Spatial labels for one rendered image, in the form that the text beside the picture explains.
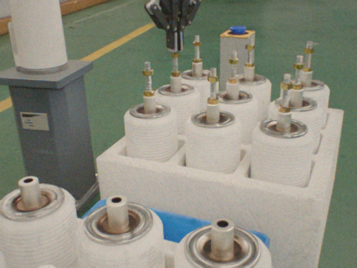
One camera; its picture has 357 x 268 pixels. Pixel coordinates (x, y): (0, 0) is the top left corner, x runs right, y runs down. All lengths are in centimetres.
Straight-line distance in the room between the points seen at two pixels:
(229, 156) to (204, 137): 6
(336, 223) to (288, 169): 28
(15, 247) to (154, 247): 16
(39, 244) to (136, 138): 31
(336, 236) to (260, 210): 25
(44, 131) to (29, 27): 20
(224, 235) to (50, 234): 21
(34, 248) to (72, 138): 42
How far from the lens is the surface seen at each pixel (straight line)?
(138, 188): 77
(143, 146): 76
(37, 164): 96
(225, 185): 70
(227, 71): 111
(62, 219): 53
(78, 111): 93
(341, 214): 98
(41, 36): 87
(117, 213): 47
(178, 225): 73
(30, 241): 52
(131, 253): 46
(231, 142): 72
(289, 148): 68
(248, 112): 82
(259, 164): 71
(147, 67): 76
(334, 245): 89
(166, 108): 79
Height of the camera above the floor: 53
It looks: 24 degrees down
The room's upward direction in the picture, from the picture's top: 2 degrees counter-clockwise
